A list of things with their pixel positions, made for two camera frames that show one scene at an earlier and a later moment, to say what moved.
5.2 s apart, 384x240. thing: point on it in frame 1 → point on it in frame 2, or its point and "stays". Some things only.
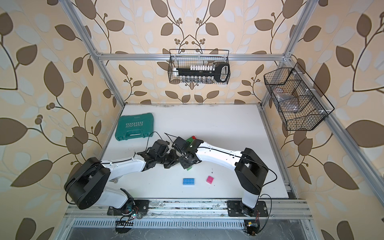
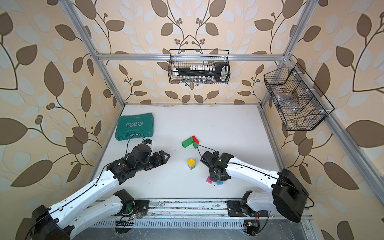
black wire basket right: x=300 y=104 stays
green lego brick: x=189 y=139 stays
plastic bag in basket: x=287 y=102 stays
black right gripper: x=185 y=165 → x=214 y=179
